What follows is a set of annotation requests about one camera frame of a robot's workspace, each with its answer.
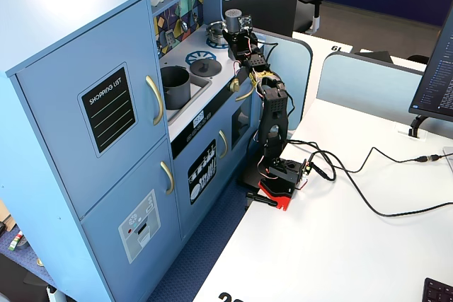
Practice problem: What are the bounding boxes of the blue oven door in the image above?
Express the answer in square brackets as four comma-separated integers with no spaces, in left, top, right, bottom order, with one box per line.
[226,84,263,182]

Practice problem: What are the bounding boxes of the blue dishwasher door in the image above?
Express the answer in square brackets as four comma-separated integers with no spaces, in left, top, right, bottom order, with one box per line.
[172,117,233,241]

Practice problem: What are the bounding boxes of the gray plastic pot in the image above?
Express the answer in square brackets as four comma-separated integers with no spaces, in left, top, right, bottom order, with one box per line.
[160,65,192,111]

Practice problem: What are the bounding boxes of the black table clamp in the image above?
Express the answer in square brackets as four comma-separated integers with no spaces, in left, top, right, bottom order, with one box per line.
[246,191,280,208]

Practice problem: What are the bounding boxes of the gold curved oven handle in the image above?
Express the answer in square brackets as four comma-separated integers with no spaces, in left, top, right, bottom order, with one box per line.
[235,84,256,102]

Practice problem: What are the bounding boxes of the computer monitor showing text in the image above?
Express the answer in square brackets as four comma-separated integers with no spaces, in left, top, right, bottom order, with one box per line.
[408,4,453,122]

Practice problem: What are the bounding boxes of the long black cable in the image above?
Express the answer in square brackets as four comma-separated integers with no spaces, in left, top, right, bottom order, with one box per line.
[307,149,453,218]

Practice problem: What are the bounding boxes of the black monitor stand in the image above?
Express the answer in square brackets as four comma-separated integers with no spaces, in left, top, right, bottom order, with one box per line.
[408,115,431,137]

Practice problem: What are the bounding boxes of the gold dishwasher door handle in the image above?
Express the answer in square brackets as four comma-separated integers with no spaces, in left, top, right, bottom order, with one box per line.
[218,129,229,160]

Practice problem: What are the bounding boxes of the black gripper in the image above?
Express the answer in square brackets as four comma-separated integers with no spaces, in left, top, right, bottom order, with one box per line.
[222,28,259,58]

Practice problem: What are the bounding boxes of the blue fridge door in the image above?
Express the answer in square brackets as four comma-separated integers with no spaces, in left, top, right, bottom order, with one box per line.
[16,0,167,220]

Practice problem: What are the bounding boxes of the gray sink basin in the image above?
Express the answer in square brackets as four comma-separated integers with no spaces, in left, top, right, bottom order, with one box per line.
[164,74,213,122]

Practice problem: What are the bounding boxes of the blue wooden toy kitchen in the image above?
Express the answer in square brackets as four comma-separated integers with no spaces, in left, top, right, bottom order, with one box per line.
[0,0,265,302]

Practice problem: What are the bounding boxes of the gray capped salt shaker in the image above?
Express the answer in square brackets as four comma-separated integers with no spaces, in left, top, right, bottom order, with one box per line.
[224,8,242,34]

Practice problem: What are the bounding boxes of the steel pot with lid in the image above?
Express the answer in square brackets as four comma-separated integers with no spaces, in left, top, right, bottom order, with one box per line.
[205,21,229,44]

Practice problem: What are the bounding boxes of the steel ladle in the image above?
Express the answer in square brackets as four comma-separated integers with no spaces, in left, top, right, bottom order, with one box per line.
[176,4,190,33]

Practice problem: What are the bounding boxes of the gold fridge handle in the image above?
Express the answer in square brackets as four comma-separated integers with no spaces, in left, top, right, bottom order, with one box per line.
[145,74,165,127]

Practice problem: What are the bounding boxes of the red robot base mount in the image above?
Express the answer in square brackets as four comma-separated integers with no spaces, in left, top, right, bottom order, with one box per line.
[258,178,297,211]

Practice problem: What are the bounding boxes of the blue freezer door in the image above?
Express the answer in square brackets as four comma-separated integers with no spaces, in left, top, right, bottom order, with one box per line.
[81,137,183,302]

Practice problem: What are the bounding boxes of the black keyboard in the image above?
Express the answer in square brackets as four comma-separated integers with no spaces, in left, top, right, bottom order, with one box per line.
[423,277,453,302]

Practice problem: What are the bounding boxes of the light blue desk divider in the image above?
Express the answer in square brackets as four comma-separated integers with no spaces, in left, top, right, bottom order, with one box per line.
[253,28,314,132]
[316,50,453,140]

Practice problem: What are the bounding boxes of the black Dell monitor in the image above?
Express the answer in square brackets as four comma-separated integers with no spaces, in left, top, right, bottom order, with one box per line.
[219,0,300,38]

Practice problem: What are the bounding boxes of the steel slotted spatula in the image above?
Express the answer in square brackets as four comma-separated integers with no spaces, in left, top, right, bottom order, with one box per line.
[163,15,177,48]

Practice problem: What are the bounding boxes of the gray round pot lid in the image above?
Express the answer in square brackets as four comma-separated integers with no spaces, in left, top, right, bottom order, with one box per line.
[189,58,223,78]

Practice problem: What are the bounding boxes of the gold freezer handle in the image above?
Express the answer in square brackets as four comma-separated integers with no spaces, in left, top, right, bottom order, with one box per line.
[159,160,176,196]

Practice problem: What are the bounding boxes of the black USB cable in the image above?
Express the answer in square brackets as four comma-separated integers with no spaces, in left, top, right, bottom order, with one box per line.
[288,139,445,182]

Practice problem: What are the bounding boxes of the black shopping list chalkboard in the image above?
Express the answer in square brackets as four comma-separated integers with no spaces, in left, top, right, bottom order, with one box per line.
[77,62,138,158]

